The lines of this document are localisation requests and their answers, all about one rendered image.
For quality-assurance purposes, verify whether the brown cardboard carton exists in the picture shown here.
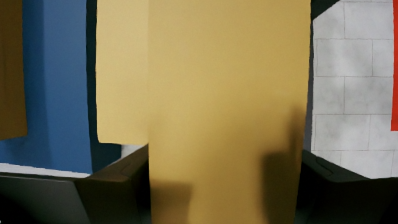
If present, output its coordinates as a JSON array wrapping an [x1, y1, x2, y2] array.
[[148, 0, 311, 224], [0, 0, 28, 140], [96, 0, 149, 146]]

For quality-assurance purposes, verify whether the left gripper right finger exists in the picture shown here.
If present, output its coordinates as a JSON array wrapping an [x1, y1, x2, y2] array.
[[293, 149, 398, 224]]

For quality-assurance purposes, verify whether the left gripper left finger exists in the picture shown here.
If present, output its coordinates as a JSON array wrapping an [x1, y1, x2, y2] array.
[[0, 143, 152, 224]]

